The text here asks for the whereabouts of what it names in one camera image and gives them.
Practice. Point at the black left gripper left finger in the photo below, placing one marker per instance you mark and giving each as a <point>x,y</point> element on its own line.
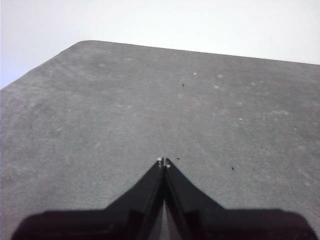
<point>105,225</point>

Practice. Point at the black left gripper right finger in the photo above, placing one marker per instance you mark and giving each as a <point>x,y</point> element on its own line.
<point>237,225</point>

